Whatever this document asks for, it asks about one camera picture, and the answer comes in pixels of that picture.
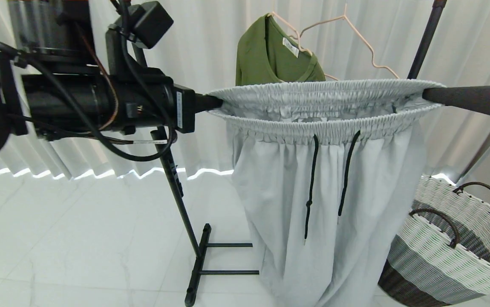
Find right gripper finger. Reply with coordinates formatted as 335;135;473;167
422;84;490;119

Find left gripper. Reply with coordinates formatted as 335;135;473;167
21;75;196;133

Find green shirt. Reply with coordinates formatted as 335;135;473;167
235;14;326;87

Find pale grey shorts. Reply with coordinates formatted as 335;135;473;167
206;79;447;307

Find pink clothes hanger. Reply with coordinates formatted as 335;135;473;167
266;12;339;81
298;3;400;80

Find black clothes rack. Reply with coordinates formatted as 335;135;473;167
132;0;448;307

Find white laundry basket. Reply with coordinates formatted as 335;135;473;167
377;175;490;307

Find white curtain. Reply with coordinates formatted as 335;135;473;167
0;0;490;182

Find black cable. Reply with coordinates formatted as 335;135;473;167
0;32;178;162

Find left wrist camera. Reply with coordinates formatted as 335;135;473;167
105;1;174;79

